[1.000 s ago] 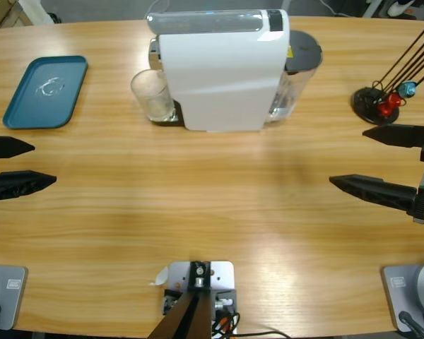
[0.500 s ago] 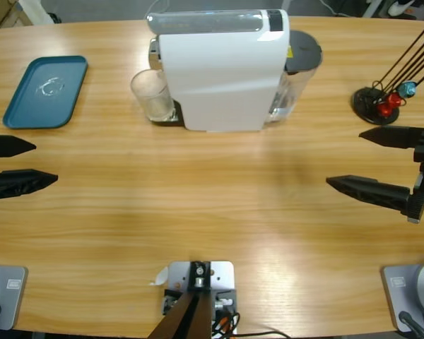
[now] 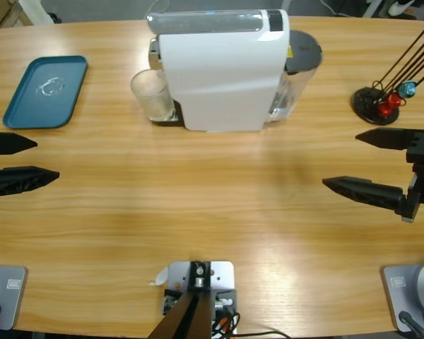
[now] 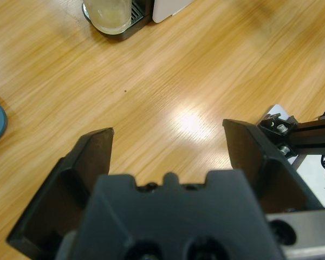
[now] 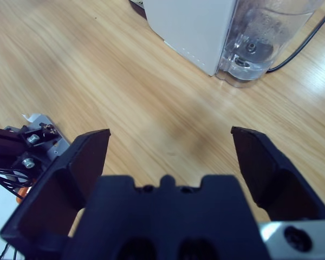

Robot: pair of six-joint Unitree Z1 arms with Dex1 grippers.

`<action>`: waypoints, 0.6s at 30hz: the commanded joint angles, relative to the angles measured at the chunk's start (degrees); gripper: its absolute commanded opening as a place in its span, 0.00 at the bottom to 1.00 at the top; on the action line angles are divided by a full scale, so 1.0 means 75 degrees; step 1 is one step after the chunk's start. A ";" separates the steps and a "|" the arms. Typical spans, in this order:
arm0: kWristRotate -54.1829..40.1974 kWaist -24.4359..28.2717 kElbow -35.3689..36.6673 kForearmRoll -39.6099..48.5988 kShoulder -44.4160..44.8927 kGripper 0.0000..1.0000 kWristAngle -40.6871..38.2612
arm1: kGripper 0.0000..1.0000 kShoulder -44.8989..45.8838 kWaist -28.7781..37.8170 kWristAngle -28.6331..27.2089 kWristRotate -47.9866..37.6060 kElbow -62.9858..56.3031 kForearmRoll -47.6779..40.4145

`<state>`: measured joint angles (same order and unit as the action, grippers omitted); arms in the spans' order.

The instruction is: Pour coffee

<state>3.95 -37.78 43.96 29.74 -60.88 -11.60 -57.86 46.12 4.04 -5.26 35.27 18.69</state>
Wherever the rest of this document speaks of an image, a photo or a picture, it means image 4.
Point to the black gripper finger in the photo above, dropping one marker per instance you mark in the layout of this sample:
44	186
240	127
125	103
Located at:
65	189
270	173

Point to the white block with dark post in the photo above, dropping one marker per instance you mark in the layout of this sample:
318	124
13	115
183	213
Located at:
308	135

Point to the clear drinking glass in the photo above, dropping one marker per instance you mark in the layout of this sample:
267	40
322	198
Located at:
111	16

